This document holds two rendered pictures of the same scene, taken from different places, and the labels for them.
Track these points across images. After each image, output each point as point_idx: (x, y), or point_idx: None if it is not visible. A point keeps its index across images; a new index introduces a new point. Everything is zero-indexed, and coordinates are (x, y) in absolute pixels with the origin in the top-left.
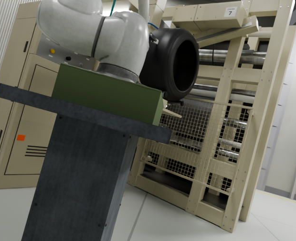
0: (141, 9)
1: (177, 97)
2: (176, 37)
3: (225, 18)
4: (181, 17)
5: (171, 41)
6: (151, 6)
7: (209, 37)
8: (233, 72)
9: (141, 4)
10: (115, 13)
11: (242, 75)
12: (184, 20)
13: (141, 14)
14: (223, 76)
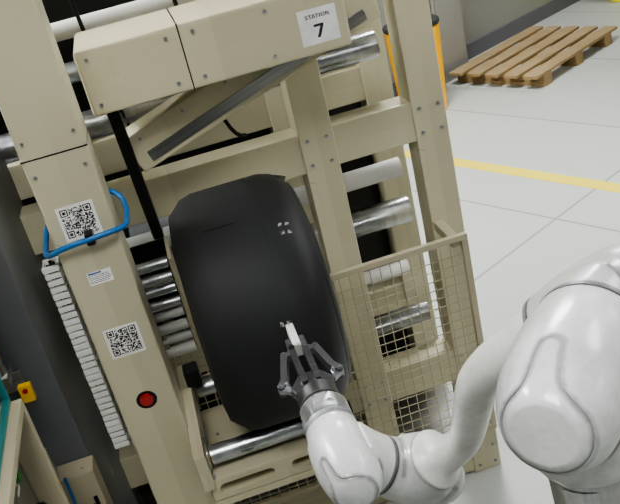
0: (477, 446)
1: None
2: (321, 270)
3: (310, 51)
4: (130, 89)
5: (326, 300)
6: (68, 159)
7: (247, 95)
8: (336, 143)
9: (479, 440)
10: (362, 482)
11: (365, 139)
12: (151, 98)
13: (474, 452)
14: (315, 166)
